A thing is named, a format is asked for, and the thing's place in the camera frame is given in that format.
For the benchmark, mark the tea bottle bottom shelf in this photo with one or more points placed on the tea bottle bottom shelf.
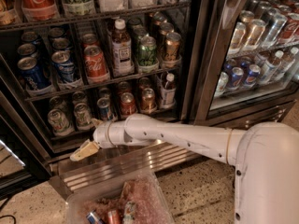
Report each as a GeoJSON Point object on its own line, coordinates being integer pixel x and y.
{"type": "Point", "coordinates": [167, 91]}

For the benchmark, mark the bronze can middle shelf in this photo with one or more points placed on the bronze can middle shelf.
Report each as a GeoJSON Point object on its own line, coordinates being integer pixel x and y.
{"type": "Point", "coordinates": [171, 49]}

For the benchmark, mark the orange can in bin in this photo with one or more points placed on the orange can in bin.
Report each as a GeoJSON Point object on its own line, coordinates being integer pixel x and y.
{"type": "Point", "coordinates": [113, 217]}

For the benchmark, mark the tea bottle shelf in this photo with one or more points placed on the tea bottle shelf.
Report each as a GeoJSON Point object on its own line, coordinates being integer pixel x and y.
{"type": "Point", "coordinates": [167, 91]}
{"type": "Point", "coordinates": [121, 50]}

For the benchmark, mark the silver can behind glass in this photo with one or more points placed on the silver can behind glass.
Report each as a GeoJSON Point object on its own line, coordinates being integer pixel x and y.
{"type": "Point", "coordinates": [223, 79]}

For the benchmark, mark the glass fridge door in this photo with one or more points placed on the glass fridge door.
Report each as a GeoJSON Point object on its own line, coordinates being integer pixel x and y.
{"type": "Point", "coordinates": [221, 29]}

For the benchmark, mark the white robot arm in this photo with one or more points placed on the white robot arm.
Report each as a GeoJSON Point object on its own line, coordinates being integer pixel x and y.
{"type": "Point", "coordinates": [265, 158]}

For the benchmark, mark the tea bottle middle shelf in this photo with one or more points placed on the tea bottle middle shelf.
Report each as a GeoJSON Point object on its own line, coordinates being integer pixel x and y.
{"type": "Point", "coordinates": [121, 50]}

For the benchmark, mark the orange can bottom shelf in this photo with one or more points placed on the orange can bottom shelf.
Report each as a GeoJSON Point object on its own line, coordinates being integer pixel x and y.
{"type": "Point", "coordinates": [148, 103]}

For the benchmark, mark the front left pepsi can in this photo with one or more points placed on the front left pepsi can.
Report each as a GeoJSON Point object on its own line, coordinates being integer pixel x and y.
{"type": "Point", "coordinates": [33, 74]}

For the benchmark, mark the gold can behind glass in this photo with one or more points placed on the gold can behind glass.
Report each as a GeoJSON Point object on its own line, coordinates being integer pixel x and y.
{"type": "Point", "coordinates": [253, 35]}

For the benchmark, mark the red coca-cola can middle shelf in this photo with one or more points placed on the red coca-cola can middle shelf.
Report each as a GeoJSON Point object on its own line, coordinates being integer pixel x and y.
{"type": "Point", "coordinates": [95, 64]}

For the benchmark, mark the blue pepsi can bottom shelf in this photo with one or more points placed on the blue pepsi can bottom shelf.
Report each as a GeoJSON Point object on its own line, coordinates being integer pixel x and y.
{"type": "Point", "coordinates": [106, 111]}

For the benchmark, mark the green white 7up can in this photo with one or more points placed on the green white 7up can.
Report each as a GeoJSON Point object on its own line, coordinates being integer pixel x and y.
{"type": "Point", "coordinates": [83, 116]}

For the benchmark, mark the red coke can bottom shelf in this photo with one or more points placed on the red coke can bottom shelf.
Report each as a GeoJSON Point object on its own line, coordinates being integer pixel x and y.
{"type": "Point", "coordinates": [128, 106]}

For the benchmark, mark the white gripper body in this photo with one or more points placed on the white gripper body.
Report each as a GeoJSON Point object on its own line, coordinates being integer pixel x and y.
{"type": "Point", "coordinates": [100, 136]}

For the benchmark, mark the pepsi can behind glass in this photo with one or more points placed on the pepsi can behind glass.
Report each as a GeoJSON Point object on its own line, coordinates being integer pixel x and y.
{"type": "Point", "coordinates": [235, 78]}
{"type": "Point", "coordinates": [252, 73]}

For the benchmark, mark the clear plastic bin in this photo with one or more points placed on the clear plastic bin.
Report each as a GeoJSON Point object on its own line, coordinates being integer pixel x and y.
{"type": "Point", "coordinates": [141, 187]}

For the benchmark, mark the blue can in bin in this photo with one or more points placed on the blue can in bin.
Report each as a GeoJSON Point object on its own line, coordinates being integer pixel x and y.
{"type": "Point", "coordinates": [94, 218]}

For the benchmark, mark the green white can in bin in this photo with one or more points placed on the green white can in bin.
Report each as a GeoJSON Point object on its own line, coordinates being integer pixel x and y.
{"type": "Point", "coordinates": [129, 213]}

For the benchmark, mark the green can middle shelf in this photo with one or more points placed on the green can middle shelf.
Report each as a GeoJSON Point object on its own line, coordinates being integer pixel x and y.
{"type": "Point", "coordinates": [147, 54]}

